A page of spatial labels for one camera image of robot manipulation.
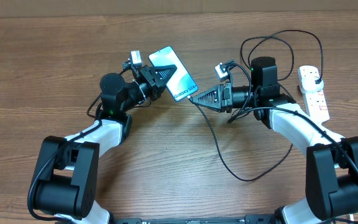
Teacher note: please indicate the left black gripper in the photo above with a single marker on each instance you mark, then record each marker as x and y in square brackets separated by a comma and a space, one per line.
[150, 76]

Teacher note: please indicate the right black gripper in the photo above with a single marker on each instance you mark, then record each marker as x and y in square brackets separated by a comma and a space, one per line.
[222, 101]

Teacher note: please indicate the white charger plug adapter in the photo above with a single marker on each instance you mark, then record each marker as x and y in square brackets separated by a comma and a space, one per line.
[311, 85]

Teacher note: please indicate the cardboard backdrop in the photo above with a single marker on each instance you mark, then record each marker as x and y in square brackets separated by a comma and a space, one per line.
[58, 8]

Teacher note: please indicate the Samsung Galaxy smartphone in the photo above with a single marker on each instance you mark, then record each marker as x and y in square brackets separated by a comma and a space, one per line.
[181, 84]

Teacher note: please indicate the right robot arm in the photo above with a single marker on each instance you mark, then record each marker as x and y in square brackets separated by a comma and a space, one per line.
[331, 189]

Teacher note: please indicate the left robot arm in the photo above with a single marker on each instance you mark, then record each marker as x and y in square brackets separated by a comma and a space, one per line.
[63, 187]

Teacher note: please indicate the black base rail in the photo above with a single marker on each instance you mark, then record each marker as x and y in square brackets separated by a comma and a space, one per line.
[197, 221]

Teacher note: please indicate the white power strip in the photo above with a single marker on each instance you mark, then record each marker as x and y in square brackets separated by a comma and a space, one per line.
[315, 103]

